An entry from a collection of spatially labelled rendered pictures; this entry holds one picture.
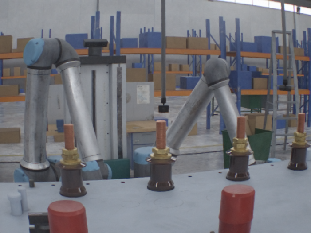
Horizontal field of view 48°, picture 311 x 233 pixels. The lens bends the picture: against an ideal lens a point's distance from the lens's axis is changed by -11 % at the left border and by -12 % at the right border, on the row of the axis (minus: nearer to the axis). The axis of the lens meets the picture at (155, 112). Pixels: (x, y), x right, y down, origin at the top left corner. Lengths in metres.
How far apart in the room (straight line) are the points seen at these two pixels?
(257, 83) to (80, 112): 9.06
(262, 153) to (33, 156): 4.26
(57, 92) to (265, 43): 6.40
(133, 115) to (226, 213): 5.34
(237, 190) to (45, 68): 1.09
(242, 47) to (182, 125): 8.06
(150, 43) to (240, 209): 8.46
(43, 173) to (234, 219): 1.16
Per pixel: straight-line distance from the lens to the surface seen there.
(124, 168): 2.10
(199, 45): 9.53
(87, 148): 1.60
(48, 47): 1.61
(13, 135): 8.95
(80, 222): 0.65
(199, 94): 2.03
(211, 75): 1.88
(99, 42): 2.03
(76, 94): 1.64
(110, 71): 2.08
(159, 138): 1.13
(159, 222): 0.92
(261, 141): 5.47
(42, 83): 1.63
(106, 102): 2.09
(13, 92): 8.79
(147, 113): 6.08
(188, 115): 2.06
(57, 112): 5.85
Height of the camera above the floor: 1.73
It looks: 7 degrees down
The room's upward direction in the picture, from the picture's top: straight up
